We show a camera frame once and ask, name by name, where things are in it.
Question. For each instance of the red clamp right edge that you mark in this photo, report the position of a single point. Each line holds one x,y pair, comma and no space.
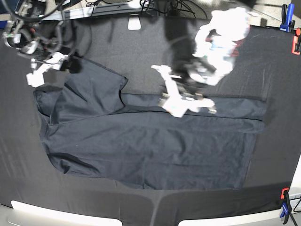
296,45

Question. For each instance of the dark navy t-shirt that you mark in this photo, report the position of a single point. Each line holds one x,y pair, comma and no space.
89,128

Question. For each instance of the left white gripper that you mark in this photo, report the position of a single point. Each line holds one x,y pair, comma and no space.
173,102

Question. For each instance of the blue orange clamp bottom right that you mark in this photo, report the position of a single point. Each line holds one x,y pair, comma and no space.
286,207

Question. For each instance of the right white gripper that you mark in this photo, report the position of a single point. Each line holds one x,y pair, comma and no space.
58,61

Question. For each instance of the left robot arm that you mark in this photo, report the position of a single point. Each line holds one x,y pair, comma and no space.
213,58

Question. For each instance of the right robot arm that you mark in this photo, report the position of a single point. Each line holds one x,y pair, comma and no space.
38,35

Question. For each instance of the white tag on cloth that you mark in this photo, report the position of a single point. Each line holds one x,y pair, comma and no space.
134,23

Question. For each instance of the blue clamp top right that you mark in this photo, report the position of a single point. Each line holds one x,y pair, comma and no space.
287,24

